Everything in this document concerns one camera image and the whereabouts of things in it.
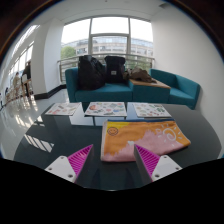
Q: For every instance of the black plastic bag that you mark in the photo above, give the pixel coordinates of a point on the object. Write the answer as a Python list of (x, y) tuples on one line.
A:
[(90, 73)]

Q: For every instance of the black backpack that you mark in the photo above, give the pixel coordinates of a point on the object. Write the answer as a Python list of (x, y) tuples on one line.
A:
[(115, 70)]

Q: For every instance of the orange pink yellow printed towel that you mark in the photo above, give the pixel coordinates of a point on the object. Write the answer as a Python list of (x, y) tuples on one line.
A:
[(143, 140)]

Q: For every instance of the metal window railing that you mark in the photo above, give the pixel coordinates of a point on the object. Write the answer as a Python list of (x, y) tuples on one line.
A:
[(68, 61)]

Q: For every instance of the wooden sofa table top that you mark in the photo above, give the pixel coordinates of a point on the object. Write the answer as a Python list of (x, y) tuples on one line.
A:
[(150, 84)]

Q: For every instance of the teal sectional sofa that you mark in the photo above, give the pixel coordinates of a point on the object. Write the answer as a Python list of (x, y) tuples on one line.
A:
[(106, 93)]

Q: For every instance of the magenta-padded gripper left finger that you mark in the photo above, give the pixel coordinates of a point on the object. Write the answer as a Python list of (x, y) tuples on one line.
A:
[(63, 166)]

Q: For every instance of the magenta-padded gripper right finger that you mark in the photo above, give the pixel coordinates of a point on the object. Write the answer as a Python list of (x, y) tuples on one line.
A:
[(160, 166)]

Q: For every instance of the brown jacket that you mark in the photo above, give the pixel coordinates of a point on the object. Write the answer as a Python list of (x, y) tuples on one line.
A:
[(140, 75)]

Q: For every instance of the sticker sheet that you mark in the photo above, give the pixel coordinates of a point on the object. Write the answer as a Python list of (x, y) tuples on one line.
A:
[(106, 109), (63, 109), (151, 110)]

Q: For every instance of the person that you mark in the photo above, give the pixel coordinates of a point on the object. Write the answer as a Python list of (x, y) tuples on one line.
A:
[(27, 71), (16, 81)]

